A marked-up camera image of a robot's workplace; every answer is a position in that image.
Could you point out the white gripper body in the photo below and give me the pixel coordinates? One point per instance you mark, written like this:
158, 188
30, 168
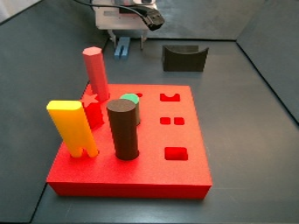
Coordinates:
113, 19

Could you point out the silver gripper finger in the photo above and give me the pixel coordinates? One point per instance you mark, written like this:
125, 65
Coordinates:
144, 38
113, 37

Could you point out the blue double-square block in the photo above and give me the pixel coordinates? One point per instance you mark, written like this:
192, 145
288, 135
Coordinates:
122, 48

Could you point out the red foam peg board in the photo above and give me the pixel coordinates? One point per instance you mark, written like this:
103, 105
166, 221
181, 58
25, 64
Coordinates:
172, 168

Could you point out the pink octagonal peg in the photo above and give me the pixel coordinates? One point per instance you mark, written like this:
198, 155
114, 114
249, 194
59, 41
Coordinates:
93, 56

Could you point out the black curved holder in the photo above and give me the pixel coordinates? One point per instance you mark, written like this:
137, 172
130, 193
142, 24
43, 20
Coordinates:
184, 58

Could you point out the green cylinder peg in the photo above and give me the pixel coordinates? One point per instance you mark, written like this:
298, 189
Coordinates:
134, 98

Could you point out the dark brown cylinder peg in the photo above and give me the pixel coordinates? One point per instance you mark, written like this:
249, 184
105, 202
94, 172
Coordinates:
122, 117

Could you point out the red star peg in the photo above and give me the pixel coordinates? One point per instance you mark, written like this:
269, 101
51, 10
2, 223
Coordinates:
93, 109

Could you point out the yellow slotted peg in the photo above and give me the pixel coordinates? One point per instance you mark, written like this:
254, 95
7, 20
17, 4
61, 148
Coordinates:
71, 122

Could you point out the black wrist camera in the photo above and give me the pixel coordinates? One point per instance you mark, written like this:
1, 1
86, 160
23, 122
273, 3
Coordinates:
152, 16

